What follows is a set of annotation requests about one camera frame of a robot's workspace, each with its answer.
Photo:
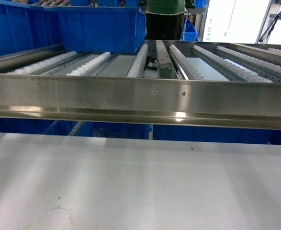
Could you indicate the stainless steel roller shelf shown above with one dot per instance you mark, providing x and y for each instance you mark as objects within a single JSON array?
[{"x": 164, "y": 82}]

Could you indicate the large blue bin on shelf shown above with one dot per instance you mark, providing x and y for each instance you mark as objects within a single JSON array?
[{"x": 102, "y": 29}]

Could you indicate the far left blue bin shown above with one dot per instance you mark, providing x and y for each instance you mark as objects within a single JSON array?
[{"x": 24, "y": 27}]

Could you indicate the person in green shirt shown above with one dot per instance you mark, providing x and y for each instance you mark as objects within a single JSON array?
[{"x": 164, "y": 19}]

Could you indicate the small blue bin background right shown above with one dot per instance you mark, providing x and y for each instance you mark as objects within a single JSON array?
[{"x": 188, "y": 32}]

